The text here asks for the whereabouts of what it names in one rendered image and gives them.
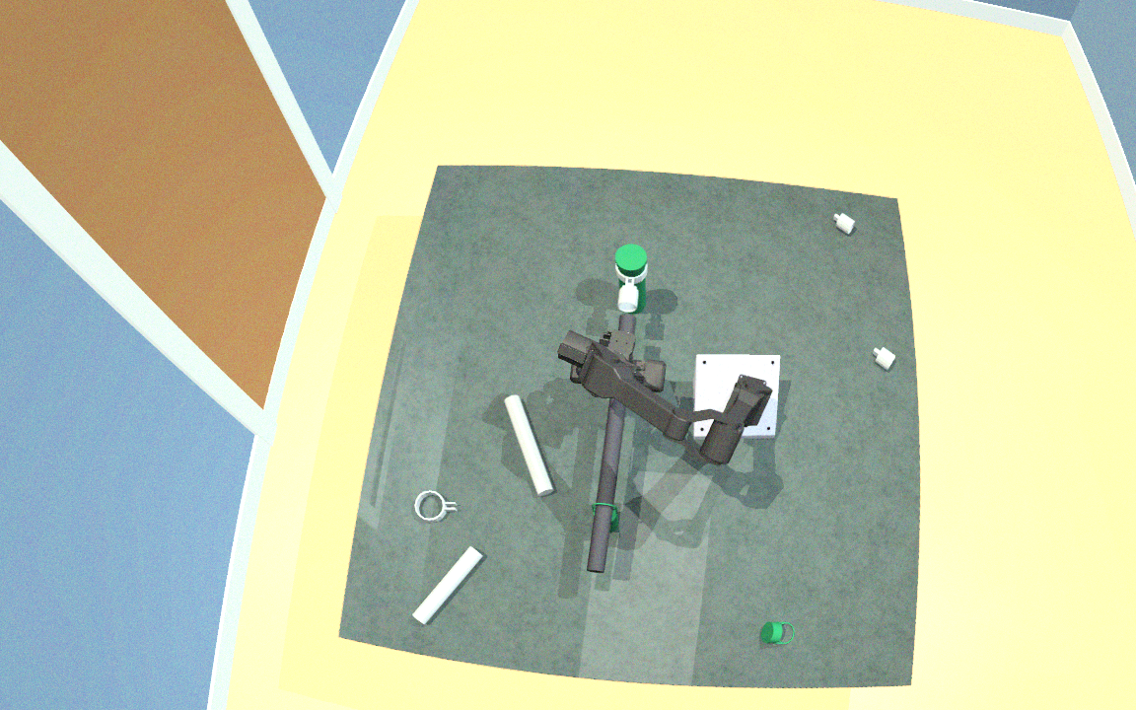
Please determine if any grey metal pipe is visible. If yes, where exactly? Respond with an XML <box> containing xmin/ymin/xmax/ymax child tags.
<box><xmin>587</xmin><ymin>314</ymin><xmax>637</xmax><ymax>573</ymax></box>

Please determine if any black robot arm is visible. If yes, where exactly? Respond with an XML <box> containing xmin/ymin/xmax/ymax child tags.
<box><xmin>557</xmin><ymin>329</ymin><xmax>772</xmax><ymax>465</ymax></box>

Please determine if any green cylinder with loop on top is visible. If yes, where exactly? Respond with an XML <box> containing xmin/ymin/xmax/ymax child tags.
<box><xmin>592</xmin><ymin>503</ymin><xmax>618</xmax><ymax>533</ymax></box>

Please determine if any white faceted cup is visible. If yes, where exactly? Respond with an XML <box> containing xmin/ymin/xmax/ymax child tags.
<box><xmin>615</xmin><ymin>265</ymin><xmax>648</xmax><ymax>312</ymax></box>

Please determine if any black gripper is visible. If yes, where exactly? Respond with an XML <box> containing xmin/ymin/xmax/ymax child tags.
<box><xmin>570</xmin><ymin>359</ymin><xmax>667</xmax><ymax>393</ymax></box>

